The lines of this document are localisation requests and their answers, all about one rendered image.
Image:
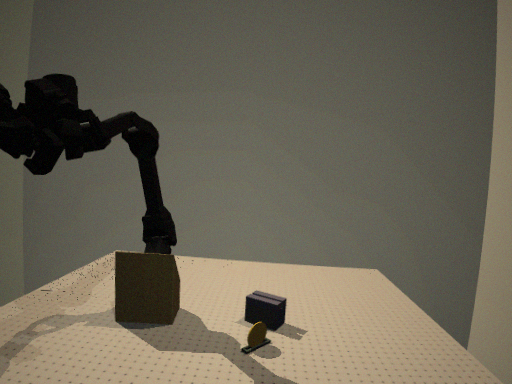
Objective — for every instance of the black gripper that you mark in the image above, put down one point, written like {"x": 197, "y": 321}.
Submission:
{"x": 20, "y": 134}

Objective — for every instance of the gold coin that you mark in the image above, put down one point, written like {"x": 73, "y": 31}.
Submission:
{"x": 257, "y": 334}

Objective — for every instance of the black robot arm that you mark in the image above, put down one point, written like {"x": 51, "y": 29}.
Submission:
{"x": 54, "y": 98}

